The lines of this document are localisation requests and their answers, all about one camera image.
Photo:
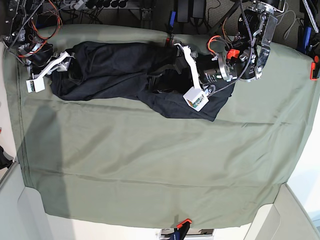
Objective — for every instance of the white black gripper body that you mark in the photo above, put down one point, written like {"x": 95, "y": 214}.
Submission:
{"x": 39, "y": 55}
{"x": 206, "y": 70}

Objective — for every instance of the dark long-sleeve T-shirt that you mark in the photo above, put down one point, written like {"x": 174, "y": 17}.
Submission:
{"x": 120, "y": 70}

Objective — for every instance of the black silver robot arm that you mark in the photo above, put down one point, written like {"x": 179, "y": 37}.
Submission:
{"x": 229, "y": 60}

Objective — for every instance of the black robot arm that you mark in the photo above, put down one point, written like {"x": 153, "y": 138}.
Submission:
{"x": 26, "y": 27}

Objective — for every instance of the orange black clamp top middle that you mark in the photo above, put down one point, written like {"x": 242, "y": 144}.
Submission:
{"x": 169, "y": 42}

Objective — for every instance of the orange black clamp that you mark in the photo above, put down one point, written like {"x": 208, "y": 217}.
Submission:
{"x": 169, "y": 42}
{"x": 183, "y": 228}
{"x": 315, "y": 69}

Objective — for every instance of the black power adapter right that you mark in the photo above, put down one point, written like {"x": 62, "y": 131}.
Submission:
{"x": 198, "y": 8}

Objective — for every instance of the black power adapter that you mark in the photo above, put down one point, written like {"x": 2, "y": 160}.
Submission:
{"x": 198, "y": 8}
{"x": 182, "y": 8}

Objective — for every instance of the white power strip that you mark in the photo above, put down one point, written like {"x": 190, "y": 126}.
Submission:
{"x": 73, "y": 4}

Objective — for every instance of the black power adapter left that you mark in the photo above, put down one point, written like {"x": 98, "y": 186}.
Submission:
{"x": 182, "y": 8}

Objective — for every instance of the green table cloth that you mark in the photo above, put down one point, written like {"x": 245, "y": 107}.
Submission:
{"x": 118, "y": 162}

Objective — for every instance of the orange black clamp right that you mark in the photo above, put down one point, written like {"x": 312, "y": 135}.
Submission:
{"x": 315, "y": 69}

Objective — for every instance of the black object left edge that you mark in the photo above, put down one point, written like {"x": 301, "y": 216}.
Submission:
{"x": 4, "y": 161}

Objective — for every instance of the orange black clamp bottom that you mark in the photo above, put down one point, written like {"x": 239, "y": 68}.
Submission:
{"x": 183, "y": 228}

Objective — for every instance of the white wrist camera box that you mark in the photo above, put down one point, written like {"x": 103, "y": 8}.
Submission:
{"x": 196, "y": 98}
{"x": 35, "y": 85}

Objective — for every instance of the blue clamp handle top middle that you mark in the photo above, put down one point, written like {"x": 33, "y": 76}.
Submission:
{"x": 171, "y": 19}

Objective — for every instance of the blue clamp handle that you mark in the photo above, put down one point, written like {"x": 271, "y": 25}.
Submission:
{"x": 306, "y": 38}
{"x": 171, "y": 19}

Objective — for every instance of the grey metal table bracket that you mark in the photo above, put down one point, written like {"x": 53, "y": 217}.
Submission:
{"x": 146, "y": 14}

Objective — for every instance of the blue clamp handle top right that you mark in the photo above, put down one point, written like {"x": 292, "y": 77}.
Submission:
{"x": 306, "y": 38}

